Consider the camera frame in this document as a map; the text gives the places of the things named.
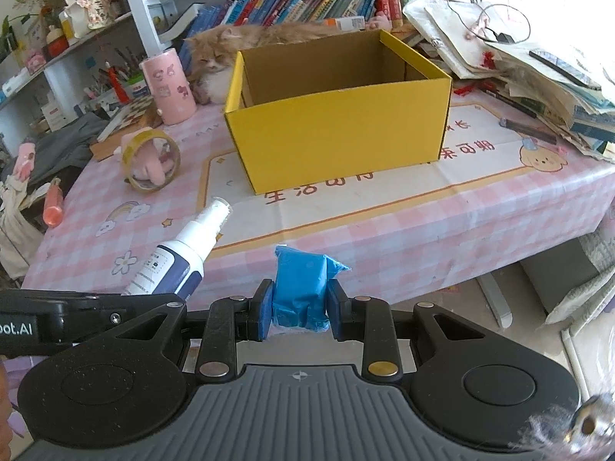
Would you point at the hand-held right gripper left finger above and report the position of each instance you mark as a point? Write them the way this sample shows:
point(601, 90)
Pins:
point(266, 312)

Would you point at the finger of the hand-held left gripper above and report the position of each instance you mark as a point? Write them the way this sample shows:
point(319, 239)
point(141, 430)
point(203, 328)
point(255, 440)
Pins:
point(96, 314)

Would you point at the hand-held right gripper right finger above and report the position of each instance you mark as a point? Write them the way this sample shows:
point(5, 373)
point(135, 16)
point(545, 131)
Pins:
point(334, 309)

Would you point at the blue plastic packet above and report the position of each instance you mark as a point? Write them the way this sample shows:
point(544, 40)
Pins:
point(300, 288)

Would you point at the white spray bottle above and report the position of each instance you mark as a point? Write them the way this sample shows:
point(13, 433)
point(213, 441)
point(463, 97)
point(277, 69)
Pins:
point(168, 264)

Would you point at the pink plush pouch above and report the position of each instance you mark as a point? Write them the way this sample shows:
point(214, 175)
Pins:
point(153, 168)

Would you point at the yellow tape roll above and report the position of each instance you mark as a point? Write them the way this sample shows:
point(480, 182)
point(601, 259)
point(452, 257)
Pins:
point(128, 151)

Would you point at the yellow cardboard box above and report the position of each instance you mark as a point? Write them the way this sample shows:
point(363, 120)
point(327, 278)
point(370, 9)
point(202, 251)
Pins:
point(336, 134)

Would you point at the cream cloth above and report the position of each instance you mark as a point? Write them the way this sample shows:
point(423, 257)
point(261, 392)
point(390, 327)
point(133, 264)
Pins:
point(17, 230)

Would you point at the orange tube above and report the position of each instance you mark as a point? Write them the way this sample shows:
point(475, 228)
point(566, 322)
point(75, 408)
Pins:
point(53, 206)

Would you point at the pink sock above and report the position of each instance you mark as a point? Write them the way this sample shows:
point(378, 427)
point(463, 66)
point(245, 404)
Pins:
point(25, 161)

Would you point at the grey cloth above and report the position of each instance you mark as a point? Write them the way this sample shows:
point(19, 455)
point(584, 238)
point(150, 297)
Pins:
point(67, 144)

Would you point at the white long case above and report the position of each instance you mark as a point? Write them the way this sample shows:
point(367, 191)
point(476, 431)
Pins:
point(120, 122)

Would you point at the white box red label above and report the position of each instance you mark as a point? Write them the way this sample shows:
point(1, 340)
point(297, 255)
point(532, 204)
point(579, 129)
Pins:
point(53, 116)

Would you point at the wooden chess box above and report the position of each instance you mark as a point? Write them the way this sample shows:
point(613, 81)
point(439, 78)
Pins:
point(146, 113)

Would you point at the grey storage box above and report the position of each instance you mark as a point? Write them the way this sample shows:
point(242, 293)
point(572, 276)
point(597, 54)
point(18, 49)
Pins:
point(562, 273)

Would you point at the red candle stick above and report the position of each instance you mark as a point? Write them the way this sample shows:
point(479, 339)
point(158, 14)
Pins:
point(115, 84)

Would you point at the pink printed cylinder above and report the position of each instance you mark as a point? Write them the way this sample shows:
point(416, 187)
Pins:
point(168, 91)

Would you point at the fluffy orange cat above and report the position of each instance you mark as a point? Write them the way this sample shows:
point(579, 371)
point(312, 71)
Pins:
point(211, 57)

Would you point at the dark grey bar tool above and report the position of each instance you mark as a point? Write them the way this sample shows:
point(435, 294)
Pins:
point(528, 130)

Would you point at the fluffy grey pompom charm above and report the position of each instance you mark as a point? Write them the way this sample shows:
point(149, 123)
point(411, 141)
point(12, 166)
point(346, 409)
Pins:
point(576, 425)

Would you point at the orange white carton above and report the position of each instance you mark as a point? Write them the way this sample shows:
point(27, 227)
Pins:
point(343, 23)

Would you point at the pink pig plush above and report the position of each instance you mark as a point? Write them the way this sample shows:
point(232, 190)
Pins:
point(379, 21)

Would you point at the red tassel ornament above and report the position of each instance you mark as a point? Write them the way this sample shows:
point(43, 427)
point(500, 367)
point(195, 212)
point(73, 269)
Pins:
point(488, 60)

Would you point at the pile of papers and bags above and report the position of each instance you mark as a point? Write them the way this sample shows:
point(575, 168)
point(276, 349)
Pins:
point(528, 81)

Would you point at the white bunny figurine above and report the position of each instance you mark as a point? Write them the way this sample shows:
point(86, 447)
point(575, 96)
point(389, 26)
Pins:
point(89, 5)

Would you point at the white shelf unit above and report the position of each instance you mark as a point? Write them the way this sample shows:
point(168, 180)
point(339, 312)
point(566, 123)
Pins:
point(139, 5)

